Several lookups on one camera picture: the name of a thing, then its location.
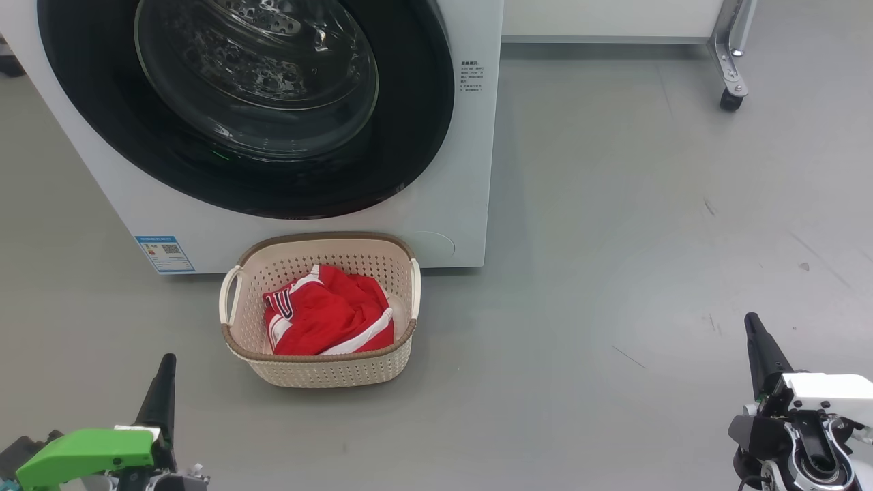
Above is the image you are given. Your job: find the cream perforated laundry basket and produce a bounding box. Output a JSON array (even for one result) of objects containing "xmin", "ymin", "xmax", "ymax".
[{"xmin": 218, "ymin": 232, "xmax": 422, "ymax": 389}]

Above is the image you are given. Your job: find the metal cabinet leg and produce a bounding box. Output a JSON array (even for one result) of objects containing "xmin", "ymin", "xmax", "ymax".
[{"xmin": 707, "ymin": 0, "xmax": 759, "ymax": 96}]

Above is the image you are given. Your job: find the white washing machine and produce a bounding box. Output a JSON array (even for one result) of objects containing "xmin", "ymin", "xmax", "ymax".
[{"xmin": 0, "ymin": 0, "xmax": 505, "ymax": 276}]

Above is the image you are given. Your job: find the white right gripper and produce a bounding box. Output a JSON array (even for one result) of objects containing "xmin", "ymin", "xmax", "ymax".
[{"xmin": 743, "ymin": 312, "xmax": 873, "ymax": 473}]

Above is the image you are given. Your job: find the red white-striped garment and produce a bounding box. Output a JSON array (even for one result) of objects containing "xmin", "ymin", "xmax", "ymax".
[{"xmin": 273, "ymin": 265, "xmax": 396, "ymax": 356}]

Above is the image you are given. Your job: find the grey text label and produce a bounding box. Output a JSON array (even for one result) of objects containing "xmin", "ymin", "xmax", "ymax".
[{"xmin": 460, "ymin": 59, "xmax": 486, "ymax": 94}]

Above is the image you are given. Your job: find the white cabinet panel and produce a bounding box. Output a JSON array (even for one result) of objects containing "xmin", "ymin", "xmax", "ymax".
[{"xmin": 501, "ymin": 0, "xmax": 725, "ymax": 45}]

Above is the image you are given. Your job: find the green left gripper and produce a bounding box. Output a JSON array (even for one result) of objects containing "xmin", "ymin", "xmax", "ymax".
[{"xmin": 15, "ymin": 353, "xmax": 178, "ymax": 491}]

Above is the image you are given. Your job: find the blue energy label sticker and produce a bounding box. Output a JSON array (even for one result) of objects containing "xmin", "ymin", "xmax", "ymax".
[{"xmin": 134, "ymin": 235, "xmax": 196, "ymax": 275}]

